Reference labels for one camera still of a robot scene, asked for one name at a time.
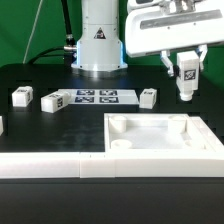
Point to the fiducial tag sheet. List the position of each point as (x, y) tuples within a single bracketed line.
[(102, 96)]

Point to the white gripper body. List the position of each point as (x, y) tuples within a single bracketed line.
[(153, 26)]

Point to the white block at left edge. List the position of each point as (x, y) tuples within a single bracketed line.
[(1, 126)]

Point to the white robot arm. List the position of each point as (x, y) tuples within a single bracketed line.
[(99, 48)]

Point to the white U-shaped fence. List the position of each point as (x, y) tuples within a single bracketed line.
[(111, 165)]

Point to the white square tabletop part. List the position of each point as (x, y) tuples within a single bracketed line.
[(146, 133)]

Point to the green backdrop curtain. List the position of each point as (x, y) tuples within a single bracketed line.
[(16, 23)]

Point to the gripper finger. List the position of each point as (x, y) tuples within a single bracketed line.
[(202, 52), (165, 58)]

